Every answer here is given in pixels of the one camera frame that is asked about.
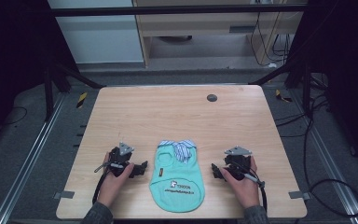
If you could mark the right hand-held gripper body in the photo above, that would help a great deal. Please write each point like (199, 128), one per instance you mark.
(237, 160)

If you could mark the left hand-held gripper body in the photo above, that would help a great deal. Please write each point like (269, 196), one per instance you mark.
(120, 157)

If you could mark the mint green pet shirt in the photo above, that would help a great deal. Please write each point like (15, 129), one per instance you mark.
(177, 183)

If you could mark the person's left hand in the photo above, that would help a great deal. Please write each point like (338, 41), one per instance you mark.
(113, 186)

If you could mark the person's right hand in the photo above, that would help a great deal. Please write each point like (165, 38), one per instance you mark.
(244, 189)

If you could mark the yellow black hazard tape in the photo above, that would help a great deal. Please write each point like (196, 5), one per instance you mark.
(282, 96)
(81, 100)

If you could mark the black metal stand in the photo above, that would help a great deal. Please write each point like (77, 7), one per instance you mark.
(306, 90)
(48, 90)

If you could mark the white cabinet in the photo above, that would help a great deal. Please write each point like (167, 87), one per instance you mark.
(99, 40)

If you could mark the light wooden desk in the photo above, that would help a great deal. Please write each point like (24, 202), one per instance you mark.
(199, 26)

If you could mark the grey metal table bracket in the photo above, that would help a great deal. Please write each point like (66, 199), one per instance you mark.
(63, 195)
(299, 195)

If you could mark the aluminium floor rail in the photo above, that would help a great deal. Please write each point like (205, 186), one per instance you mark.
(332, 174)
(28, 161)

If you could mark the black frame crossbar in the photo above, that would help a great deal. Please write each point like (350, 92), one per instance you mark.
(167, 10)

